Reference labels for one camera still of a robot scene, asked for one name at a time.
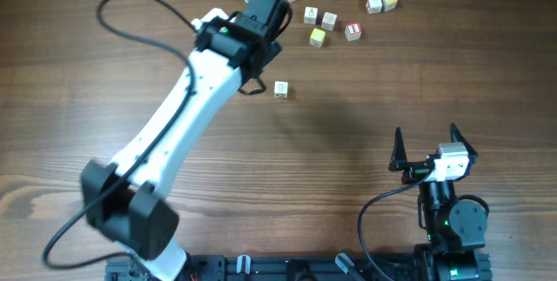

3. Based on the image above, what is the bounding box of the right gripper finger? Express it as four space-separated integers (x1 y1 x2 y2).
390 127 407 164
450 123 478 159

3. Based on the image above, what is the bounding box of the yellow ladybug block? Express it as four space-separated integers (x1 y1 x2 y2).
310 28 325 48

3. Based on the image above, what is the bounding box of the green O block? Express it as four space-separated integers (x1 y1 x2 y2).
274 81 288 98

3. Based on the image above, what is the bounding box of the red I block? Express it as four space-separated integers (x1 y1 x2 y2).
345 23 362 41

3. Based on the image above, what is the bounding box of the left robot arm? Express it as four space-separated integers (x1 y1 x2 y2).
81 0 292 280

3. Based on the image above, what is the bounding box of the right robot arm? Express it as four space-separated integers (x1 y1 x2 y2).
388 124 493 281

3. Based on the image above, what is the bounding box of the bee picture block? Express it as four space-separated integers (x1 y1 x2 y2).
304 6 319 25

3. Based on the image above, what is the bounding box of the blue D block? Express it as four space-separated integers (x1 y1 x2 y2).
321 11 338 31

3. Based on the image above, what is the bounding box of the red Y block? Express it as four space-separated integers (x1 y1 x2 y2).
366 0 383 14

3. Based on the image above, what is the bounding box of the yellow top block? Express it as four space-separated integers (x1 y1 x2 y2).
382 0 398 11

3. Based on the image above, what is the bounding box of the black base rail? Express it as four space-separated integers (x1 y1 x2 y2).
104 251 493 281

